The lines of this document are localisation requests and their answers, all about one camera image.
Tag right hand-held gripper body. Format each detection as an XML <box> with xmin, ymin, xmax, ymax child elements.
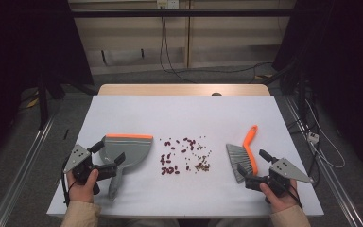
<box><xmin>245</xmin><ymin>157</ymin><xmax>315</xmax><ymax>197</ymax></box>

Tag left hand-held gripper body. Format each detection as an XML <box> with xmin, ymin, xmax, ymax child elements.
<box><xmin>63</xmin><ymin>144</ymin><xmax>119</xmax><ymax>184</ymax></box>

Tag grey dustpan with orange lip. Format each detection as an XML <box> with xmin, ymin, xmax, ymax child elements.
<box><xmin>98</xmin><ymin>133</ymin><xmax>154</xmax><ymax>201</ymax></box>

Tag orange hand brush grey bristles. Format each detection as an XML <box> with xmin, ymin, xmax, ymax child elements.
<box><xmin>226</xmin><ymin>124</ymin><xmax>259</xmax><ymax>184</ymax></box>

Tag scatter of small green beans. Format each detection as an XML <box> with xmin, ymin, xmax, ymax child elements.
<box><xmin>182</xmin><ymin>135</ymin><xmax>213</xmax><ymax>173</ymax></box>

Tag scatter of red kidney beans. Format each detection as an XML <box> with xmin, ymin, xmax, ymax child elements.
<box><xmin>160</xmin><ymin>136</ymin><xmax>199</xmax><ymax>176</ymax></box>

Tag person's right hand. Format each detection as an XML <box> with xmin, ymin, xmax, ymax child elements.
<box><xmin>259</xmin><ymin>179</ymin><xmax>299</xmax><ymax>214</ymax></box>

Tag person's left hand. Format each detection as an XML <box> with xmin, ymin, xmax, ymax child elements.
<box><xmin>66</xmin><ymin>168</ymin><xmax>100</xmax><ymax>203</ymax></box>

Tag white power plug adapter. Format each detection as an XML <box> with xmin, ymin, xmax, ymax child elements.
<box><xmin>307</xmin><ymin>131</ymin><xmax>320</xmax><ymax>145</ymax></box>

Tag black metal stand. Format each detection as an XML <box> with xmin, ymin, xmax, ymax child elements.
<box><xmin>37</xmin><ymin>73</ymin><xmax>50</xmax><ymax>131</ymax></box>

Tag light wooden table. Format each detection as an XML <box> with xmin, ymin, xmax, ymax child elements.
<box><xmin>97</xmin><ymin>83</ymin><xmax>271</xmax><ymax>96</ymax></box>

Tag black curtain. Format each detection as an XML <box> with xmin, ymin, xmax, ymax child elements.
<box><xmin>0</xmin><ymin>0</ymin><xmax>95</xmax><ymax>171</ymax></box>
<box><xmin>271</xmin><ymin>0</ymin><xmax>363</xmax><ymax>173</ymax></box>

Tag black horizontal bar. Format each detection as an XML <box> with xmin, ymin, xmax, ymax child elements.
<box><xmin>70</xmin><ymin>9</ymin><xmax>297</xmax><ymax>18</ymax></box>

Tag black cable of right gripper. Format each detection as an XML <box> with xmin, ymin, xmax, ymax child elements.
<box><xmin>287</xmin><ymin>183</ymin><xmax>304</xmax><ymax>211</ymax></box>

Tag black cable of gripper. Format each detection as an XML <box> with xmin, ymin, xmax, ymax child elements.
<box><xmin>287</xmin><ymin>183</ymin><xmax>304</xmax><ymax>211</ymax></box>
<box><xmin>60</xmin><ymin>155</ymin><xmax>74</xmax><ymax>207</ymax></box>

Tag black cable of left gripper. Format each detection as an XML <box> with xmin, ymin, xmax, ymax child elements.
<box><xmin>60</xmin><ymin>155</ymin><xmax>74</xmax><ymax>207</ymax></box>

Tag aluminium floor rail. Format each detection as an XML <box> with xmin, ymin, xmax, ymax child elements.
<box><xmin>284</xmin><ymin>96</ymin><xmax>363</xmax><ymax>227</ymax></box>
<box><xmin>0</xmin><ymin>115</ymin><xmax>57</xmax><ymax>227</ymax></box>

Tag thin white cable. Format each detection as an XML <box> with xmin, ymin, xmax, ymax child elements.
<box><xmin>304</xmin><ymin>98</ymin><xmax>346</xmax><ymax>169</ymax></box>

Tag black cable along floor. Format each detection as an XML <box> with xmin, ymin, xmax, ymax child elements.
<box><xmin>169</xmin><ymin>61</ymin><xmax>274</xmax><ymax>76</ymax></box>

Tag black hanging wall cable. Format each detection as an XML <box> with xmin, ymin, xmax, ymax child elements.
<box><xmin>159</xmin><ymin>15</ymin><xmax>199</xmax><ymax>84</ymax></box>

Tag white wall socket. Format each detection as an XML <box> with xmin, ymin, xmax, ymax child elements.
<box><xmin>156</xmin><ymin>0</ymin><xmax>180</xmax><ymax>9</ymax></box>

